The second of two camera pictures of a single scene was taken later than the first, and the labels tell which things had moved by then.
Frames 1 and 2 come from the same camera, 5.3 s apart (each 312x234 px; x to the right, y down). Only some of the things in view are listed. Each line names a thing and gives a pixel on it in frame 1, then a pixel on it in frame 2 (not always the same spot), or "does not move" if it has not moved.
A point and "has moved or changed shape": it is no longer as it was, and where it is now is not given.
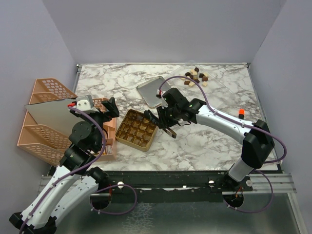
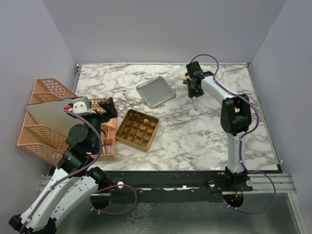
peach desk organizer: (109, 140) does not move
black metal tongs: (152, 117) has moved or changed shape
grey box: (55, 114) does not move
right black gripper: (164, 122) to (192, 93)
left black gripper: (113, 112) does not move
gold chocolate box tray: (136, 130) does not move
